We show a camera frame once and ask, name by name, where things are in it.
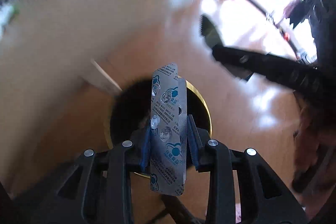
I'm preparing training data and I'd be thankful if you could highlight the black gold-rimmed trash bin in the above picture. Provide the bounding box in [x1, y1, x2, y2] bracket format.
[104, 78, 213, 179]

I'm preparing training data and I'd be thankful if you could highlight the silver blister pill pack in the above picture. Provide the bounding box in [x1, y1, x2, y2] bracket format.
[150, 63, 187, 196]

